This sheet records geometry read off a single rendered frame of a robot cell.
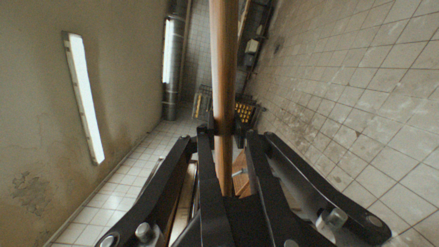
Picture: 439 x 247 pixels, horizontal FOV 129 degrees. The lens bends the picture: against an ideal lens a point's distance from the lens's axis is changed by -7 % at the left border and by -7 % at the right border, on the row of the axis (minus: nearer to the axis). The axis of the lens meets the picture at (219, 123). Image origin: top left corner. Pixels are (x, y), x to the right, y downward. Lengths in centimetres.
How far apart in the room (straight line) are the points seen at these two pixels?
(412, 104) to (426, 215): 76
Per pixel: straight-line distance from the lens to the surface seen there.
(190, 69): 520
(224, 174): 22
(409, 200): 163
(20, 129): 140
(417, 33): 191
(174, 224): 174
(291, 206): 158
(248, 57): 461
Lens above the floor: 151
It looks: 8 degrees down
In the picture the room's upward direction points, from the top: 79 degrees counter-clockwise
